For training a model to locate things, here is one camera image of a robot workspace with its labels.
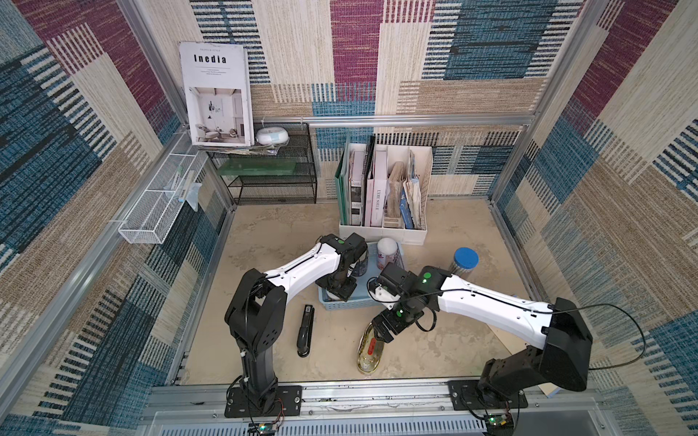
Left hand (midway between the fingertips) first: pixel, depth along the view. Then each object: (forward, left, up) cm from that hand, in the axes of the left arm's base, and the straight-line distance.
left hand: (337, 291), depth 87 cm
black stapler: (-13, +10, -3) cm, 16 cm away
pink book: (+29, -14, +15) cm, 35 cm away
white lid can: (+11, -16, +5) cm, 20 cm away
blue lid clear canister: (+1, -37, +14) cm, 39 cm away
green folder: (+26, -2, +24) cm, 35 cm away
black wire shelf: (+49, +17, 0) cm, 52 cm away
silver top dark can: (+8, -8, +1) cm, 12 cm away
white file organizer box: (+29, -18, +15) cm, 37 cm away
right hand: (-13, -14, +4) cm, 19 cm away
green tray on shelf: (+36, +27, +21) cm, 50 cm away
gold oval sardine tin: (-17, -10, -3) cm, 20 cm away
